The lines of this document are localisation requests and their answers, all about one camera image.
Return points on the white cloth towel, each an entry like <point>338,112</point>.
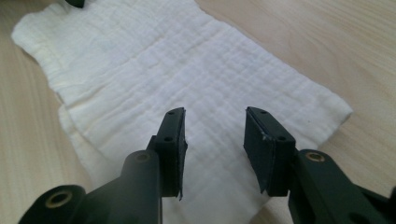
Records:
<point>186,62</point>

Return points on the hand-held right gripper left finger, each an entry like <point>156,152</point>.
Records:
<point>172,155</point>

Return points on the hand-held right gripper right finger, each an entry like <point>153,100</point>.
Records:
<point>267,155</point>

